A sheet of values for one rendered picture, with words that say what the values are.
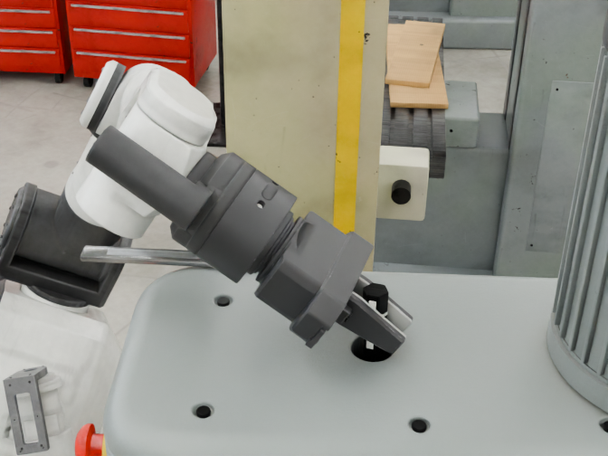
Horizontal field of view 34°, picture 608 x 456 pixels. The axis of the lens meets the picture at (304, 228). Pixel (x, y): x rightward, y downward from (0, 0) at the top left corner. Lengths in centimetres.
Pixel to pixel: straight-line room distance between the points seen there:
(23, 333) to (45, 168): 388
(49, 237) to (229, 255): 50
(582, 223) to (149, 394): 37
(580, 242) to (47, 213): 70
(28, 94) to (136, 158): 519
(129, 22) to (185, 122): 486
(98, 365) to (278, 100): 147
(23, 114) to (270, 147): 315
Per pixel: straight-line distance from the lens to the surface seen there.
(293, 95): 263
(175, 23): 556
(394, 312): 84
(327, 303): 78
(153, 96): 80
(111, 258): 97
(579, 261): 80
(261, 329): 87
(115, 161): 77
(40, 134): 547
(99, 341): 128
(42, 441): 116
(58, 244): 127
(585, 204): 77
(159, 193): 76
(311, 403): 80
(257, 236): 78
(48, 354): 128
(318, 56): 258
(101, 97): 105
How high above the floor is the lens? 243
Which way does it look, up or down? 33 degrees down
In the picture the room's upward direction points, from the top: 1 degrees clockwise
